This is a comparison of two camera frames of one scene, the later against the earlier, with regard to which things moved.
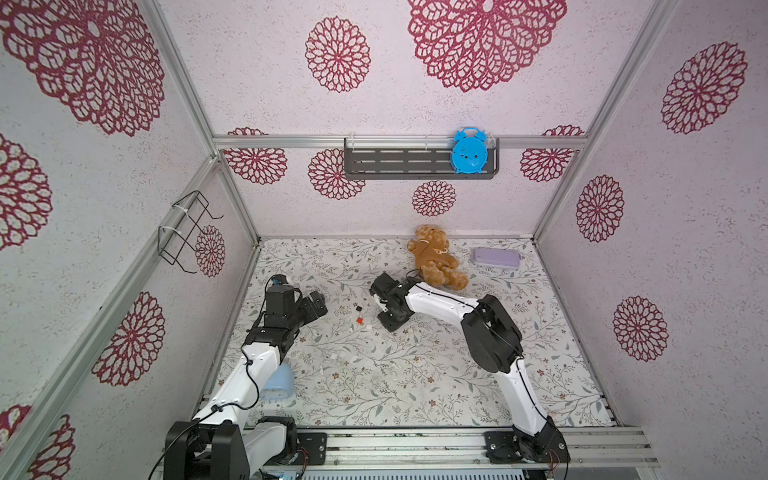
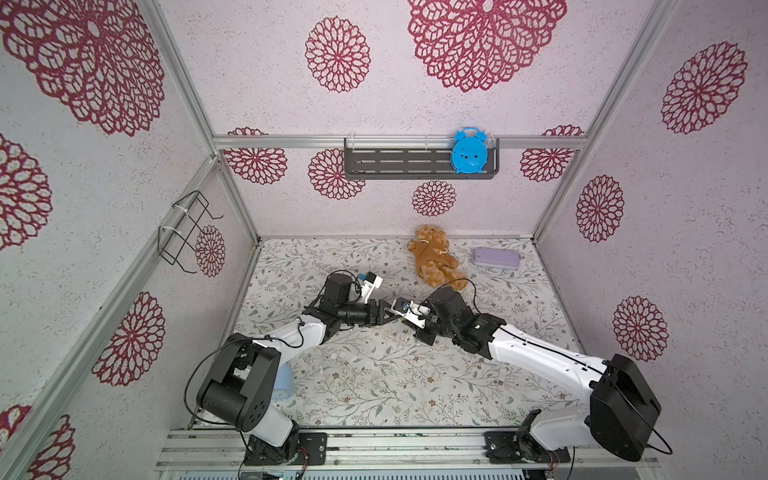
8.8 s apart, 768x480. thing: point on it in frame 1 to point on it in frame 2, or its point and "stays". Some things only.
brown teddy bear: [436, 266] stays
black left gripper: [312, 313] to [379, 319]
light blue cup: [280, 384] stays
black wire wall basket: [179, 233] stays
